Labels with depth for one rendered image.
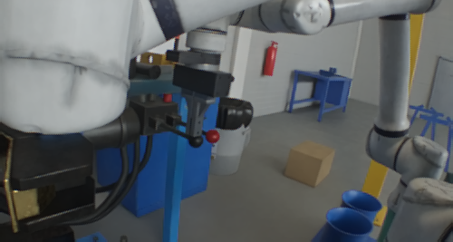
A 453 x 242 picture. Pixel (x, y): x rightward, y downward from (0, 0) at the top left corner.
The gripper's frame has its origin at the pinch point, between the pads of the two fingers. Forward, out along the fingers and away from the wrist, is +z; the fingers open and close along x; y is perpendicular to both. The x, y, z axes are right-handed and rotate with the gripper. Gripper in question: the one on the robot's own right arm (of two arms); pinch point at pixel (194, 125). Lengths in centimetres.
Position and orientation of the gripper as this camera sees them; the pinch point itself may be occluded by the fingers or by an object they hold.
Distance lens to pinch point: 67.0
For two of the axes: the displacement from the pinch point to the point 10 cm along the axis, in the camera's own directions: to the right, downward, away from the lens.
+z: -1.5, 9.6, 2.4
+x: -7.7, -2.7, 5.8
